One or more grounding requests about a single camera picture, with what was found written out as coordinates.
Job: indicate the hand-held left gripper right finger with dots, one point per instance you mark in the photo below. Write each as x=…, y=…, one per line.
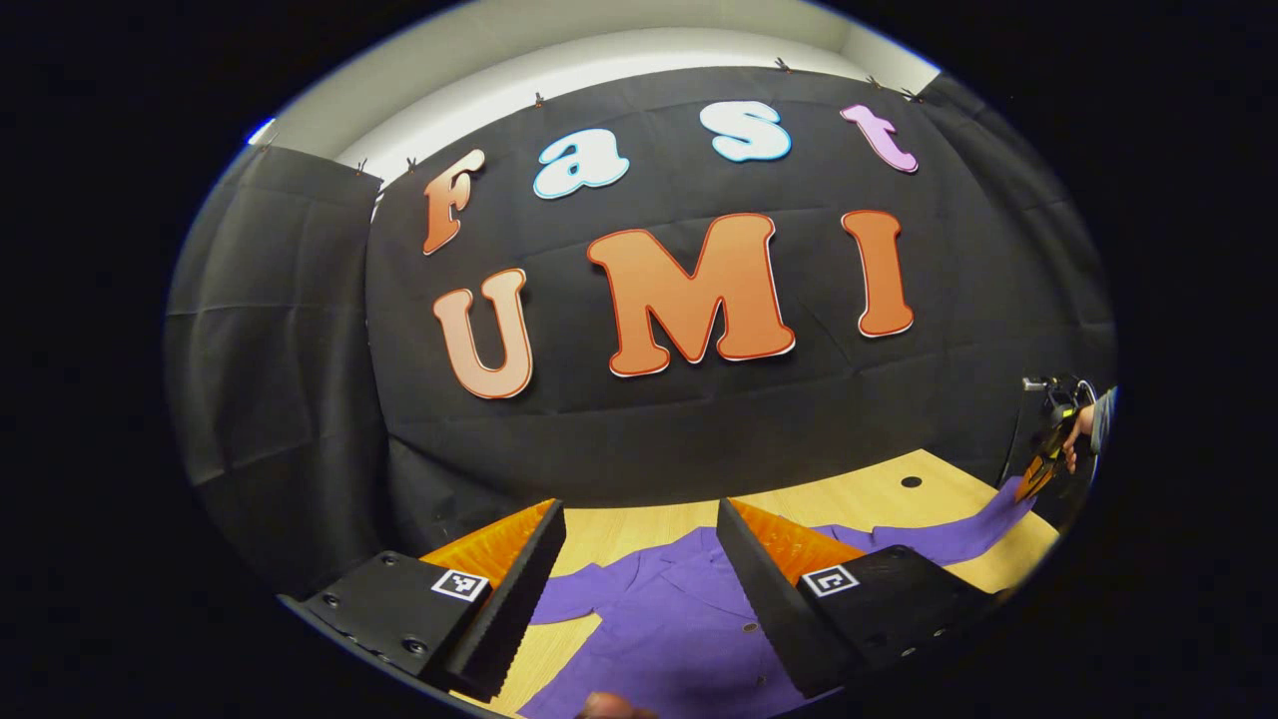
x=769, y=609

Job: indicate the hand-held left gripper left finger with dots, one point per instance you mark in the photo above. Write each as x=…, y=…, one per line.
x=519, y=599

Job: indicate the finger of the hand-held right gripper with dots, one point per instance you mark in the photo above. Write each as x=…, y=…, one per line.
x=1036, y=477

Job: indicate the purple button shirt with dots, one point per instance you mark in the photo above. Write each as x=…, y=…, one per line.
x=679, y=619

